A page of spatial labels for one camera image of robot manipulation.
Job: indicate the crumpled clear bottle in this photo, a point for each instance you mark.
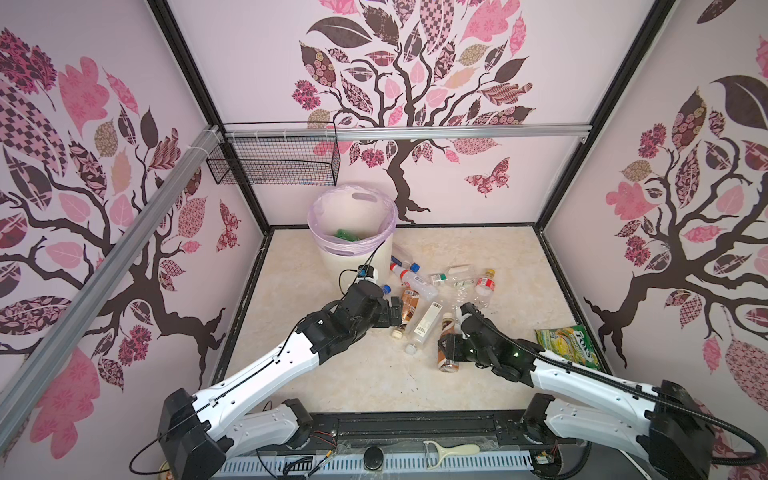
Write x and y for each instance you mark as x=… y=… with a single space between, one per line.
x=460 y=296

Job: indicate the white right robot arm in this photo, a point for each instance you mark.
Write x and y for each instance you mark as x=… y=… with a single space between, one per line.
x=661 y=424

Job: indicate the cream vegetable peeler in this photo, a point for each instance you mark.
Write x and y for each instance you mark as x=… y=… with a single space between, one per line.
x=436 y=453

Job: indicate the clear green label bottle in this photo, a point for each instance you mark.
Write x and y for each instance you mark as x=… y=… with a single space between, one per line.
x=457 y=276

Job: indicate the brown coffee bottle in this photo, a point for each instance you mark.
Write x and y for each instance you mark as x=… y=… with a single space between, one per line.
x=409 y=299

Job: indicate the cream waste bin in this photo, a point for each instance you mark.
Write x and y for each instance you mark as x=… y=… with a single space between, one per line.
x=342 y=258

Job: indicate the red cap white bottle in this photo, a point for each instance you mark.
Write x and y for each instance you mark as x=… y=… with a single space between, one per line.
x=414 y=282

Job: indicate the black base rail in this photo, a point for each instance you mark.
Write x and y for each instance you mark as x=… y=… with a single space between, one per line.
x=358 y=430

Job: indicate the white vented cable duct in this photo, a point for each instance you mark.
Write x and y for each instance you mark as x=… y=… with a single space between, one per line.
x=270 y=467

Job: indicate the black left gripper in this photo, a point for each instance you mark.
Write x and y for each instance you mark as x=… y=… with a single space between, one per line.
x=385 y=320

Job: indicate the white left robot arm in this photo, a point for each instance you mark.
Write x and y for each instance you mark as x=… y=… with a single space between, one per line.
x=198 y=432

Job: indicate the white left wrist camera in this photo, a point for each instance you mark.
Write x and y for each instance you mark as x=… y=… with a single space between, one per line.
x=367 y=272

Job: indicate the green yellow snack bag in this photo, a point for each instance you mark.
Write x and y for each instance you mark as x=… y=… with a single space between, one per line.
x=572 y=343

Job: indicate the yellow cap red label bottle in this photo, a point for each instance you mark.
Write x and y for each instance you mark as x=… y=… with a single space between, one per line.
x=484 y=288

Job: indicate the clear white label bottle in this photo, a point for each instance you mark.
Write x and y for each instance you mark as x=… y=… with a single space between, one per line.
x=420 y=333

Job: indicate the aluminium frame bar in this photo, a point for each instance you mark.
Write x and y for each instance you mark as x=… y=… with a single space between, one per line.
x=35 y=375

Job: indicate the green soda bottle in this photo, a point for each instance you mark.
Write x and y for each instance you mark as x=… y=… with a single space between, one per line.
x=346 y=235

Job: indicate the black wire basket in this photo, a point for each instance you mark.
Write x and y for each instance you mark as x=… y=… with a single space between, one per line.
x=294 y=153

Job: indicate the purple bin liner bag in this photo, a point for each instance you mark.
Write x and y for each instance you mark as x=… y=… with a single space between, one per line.
x=360 y=209

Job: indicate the brown milk tea bottle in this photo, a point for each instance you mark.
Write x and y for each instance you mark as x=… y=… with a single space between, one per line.
x=447 y=345

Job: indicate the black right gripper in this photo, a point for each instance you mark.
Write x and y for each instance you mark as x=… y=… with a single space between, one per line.
x=451 y=348

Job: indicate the blue cap clear bottle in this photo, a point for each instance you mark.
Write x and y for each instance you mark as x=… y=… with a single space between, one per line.
x=405 y=263

